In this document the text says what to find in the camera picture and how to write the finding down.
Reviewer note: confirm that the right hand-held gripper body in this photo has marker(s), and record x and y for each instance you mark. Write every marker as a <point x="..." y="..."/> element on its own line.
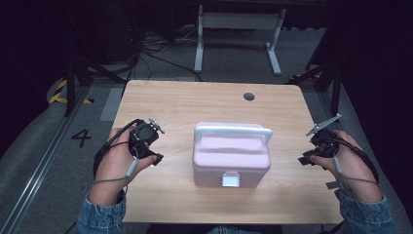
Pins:
<point x="324" y="144"/>

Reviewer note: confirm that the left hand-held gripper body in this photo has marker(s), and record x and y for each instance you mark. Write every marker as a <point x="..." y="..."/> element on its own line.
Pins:
<point x="143" y="135"/>

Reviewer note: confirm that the person's right hand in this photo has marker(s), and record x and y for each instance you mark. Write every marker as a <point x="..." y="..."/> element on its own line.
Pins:
<point x="352" y="169"/>

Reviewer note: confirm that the person's left hand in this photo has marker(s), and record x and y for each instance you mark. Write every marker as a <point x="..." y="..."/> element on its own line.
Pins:
<point x="112" y="169"/>

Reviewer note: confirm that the black tripod stand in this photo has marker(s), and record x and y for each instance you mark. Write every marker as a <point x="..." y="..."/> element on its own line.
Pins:
<point x="331" y="78"/>
<point x="73" y="71"/>

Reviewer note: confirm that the yellow and black floor tape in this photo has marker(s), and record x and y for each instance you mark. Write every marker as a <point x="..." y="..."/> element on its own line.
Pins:
<point x="60" y="94"/>

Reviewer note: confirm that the metal floor rail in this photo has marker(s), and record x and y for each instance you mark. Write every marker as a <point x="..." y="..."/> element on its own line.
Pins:
<point x="39" y="169"/>

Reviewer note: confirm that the white metal desk frame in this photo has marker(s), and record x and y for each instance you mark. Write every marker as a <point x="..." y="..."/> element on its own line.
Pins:
<point x="240" y="21"/>

